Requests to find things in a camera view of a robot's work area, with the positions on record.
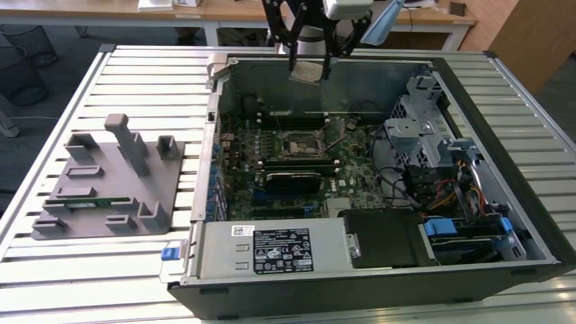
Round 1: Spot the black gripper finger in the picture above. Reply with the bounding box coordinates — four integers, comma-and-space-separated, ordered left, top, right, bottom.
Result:
262, 0, 312, 81
320, 18, 374, 82

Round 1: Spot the silver CPU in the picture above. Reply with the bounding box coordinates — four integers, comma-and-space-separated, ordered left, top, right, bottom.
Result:
287, 60, 328, 84

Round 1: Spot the metal socket cover frame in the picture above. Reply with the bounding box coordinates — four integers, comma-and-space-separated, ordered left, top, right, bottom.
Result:
318, 116, 351, 153

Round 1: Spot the CPU socket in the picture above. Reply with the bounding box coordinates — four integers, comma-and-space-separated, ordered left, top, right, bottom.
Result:
279, 130, 330, 159

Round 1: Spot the metal disk bay cage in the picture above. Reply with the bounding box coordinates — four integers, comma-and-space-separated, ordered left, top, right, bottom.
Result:
384, 76, 456, 169

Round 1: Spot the green motherboard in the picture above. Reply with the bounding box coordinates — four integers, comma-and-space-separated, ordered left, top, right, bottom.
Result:
215, 113, 388, 220

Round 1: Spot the black graphics card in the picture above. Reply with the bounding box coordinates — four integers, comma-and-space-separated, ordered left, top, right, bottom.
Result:
264, 171, 323, 196

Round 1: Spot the silver chipset heatsink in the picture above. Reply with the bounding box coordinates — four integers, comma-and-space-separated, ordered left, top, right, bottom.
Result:
326, 198, 355, 217

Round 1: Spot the black expansion slot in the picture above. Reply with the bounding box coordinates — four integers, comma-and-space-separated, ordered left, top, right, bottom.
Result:
251, 198, 316, 207
251, 208, 315, 219

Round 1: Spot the wooden cabinet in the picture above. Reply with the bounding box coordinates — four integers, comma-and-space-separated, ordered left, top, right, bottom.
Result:
459, 0, 576, 97

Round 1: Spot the black plastic shroud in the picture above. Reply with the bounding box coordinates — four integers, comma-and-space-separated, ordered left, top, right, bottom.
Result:
336, 208, 440, 270

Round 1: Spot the hard disk in blue carrier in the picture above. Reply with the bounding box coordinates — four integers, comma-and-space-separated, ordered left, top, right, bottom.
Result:
420, 217, 514, 266

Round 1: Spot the grey plastic parts rack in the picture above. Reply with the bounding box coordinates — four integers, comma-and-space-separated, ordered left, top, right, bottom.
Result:
30, 113, 187, 241

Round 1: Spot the black mesh wastebasket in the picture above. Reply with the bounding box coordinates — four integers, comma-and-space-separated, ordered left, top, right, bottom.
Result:
0, 45, 51, 106
7, 25, 60, 67

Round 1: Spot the silver power supply box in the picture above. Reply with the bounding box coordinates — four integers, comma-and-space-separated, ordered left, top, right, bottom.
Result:
187, 218, 355, 283

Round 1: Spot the green RAM stick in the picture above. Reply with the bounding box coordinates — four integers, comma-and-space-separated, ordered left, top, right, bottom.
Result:
46, 198, 132, 207

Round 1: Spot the grey metal stand foot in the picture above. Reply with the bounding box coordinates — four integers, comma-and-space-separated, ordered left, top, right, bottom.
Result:
0, 107, 22, 138

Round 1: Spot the black open PC case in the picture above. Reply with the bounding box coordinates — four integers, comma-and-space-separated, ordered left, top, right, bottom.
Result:
159, 50, 576, 320

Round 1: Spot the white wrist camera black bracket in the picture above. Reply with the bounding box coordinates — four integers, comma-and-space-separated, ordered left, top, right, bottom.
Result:
323, 0, 375, 20

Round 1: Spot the wooden desk white frame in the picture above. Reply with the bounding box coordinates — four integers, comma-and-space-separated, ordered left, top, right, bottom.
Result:
0, 0, 479, 51

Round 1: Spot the black cable bundle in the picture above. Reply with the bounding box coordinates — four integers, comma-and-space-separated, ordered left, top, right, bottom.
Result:
372, 128, 444, 210

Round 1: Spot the coloured wire bundle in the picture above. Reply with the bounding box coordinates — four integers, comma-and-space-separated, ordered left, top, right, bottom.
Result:
423, 158, 492, 217

